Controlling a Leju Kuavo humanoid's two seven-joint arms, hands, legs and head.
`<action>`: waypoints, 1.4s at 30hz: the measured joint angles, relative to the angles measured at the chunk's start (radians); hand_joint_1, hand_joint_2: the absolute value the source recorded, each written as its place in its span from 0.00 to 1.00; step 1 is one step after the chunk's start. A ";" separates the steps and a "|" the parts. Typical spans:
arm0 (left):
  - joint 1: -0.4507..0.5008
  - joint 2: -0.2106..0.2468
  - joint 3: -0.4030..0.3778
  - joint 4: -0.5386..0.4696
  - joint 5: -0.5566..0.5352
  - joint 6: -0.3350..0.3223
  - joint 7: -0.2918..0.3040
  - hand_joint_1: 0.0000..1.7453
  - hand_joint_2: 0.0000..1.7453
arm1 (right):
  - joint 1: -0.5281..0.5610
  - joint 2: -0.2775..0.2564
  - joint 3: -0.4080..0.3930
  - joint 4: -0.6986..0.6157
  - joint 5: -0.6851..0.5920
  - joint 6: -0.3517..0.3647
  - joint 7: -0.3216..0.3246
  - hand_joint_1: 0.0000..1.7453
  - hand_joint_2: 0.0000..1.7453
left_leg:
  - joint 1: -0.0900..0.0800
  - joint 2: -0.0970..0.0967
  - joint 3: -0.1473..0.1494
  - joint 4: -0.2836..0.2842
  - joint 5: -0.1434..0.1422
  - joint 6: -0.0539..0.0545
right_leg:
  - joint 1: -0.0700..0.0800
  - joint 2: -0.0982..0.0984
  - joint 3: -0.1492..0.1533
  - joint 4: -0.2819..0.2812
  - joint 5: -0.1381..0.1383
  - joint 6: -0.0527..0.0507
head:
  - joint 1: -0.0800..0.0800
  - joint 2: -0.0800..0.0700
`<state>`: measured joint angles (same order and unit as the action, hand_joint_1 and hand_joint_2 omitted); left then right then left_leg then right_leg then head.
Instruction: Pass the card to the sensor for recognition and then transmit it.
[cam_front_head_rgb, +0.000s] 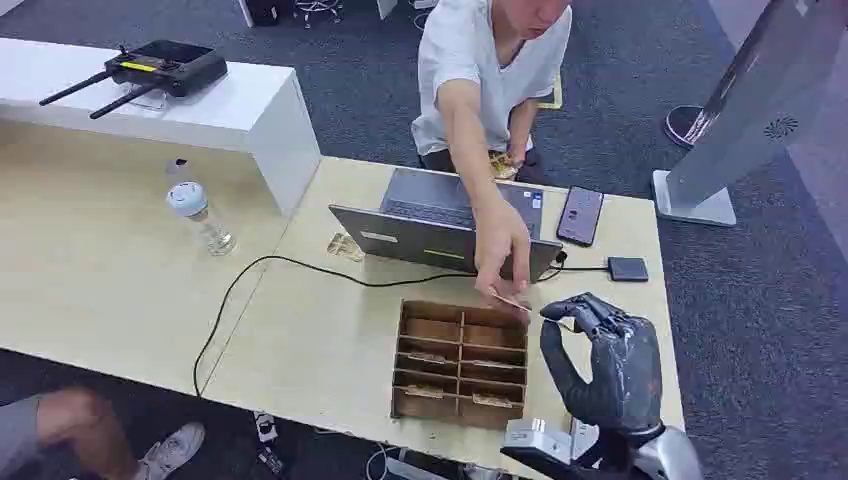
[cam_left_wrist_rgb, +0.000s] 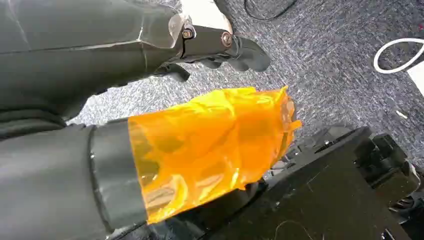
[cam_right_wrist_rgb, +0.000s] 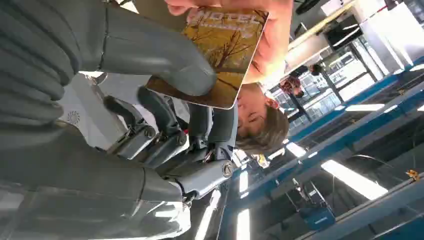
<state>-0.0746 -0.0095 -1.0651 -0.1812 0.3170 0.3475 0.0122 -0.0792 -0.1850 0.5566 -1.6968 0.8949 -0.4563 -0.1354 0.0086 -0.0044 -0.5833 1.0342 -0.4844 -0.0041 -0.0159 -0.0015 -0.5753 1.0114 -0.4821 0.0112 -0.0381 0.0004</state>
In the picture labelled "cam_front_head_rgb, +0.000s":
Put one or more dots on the small black external drive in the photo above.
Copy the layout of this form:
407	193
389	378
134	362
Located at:
628	270

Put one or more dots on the black smartphone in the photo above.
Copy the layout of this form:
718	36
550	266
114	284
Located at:
580	215

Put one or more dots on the wooden card box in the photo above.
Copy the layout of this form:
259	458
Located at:
460	364

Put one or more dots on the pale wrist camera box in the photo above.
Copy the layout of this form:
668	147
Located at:
533	440

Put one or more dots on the thin card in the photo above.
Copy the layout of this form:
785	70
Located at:
511	301

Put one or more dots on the stack of gold cards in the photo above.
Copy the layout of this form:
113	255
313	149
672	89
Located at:
502	166

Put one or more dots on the seated person's leg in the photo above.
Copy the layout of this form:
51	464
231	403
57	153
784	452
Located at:
60	430

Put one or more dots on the black power adapter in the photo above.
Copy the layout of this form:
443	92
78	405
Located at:
271	460

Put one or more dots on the card in wooden box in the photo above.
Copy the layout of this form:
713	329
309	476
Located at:
424	391
491	401
426	358
497	364

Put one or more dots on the black box on floor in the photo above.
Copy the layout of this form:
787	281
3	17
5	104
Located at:
265	10

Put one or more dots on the yellow floor board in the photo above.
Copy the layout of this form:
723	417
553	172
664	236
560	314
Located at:
552	96

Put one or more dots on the person's hand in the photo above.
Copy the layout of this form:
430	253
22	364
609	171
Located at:
500	245

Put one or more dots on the grey laptop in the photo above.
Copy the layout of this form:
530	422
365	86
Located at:
424	225

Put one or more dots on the chrome chair base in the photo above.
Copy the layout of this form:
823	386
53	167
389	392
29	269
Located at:
318	10

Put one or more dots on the white desk shelf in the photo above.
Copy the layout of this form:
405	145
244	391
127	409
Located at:
218	112

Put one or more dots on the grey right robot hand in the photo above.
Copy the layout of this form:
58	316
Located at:
623	371

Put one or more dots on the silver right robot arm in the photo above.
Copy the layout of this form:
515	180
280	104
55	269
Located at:
672	457

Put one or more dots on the round dark stand base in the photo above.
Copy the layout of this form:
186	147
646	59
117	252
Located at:
682	126

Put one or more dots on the black remote controller with antennas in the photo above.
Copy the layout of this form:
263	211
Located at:
169	66

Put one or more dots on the person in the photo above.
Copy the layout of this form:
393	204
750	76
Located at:
484	60

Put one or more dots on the white floor stand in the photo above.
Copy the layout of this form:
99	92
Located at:
748	112

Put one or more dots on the clear plastic water bottle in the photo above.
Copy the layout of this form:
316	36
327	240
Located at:
199	212

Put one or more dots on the white sneaker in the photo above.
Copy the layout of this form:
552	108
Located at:
173	452

